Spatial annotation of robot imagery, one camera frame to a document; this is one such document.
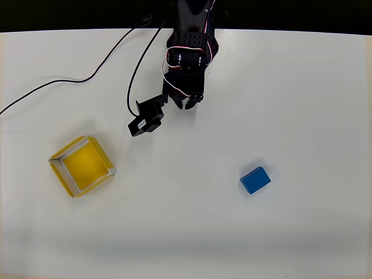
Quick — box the yellow open box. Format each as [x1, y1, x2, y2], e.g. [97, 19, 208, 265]
[48, 133, 117, 199]

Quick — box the red white servo wire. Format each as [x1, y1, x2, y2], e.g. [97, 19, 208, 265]
[160, 45, 216, 101]

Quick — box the blue rectangular block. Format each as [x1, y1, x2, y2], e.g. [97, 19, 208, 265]
[239, 166, 272, 195]

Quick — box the black webcam with white label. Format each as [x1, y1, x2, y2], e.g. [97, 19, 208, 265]
[127, 93, 170, 138]

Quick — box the black camera cable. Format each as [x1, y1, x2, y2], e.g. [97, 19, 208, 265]
[0, 0, 178, 117]

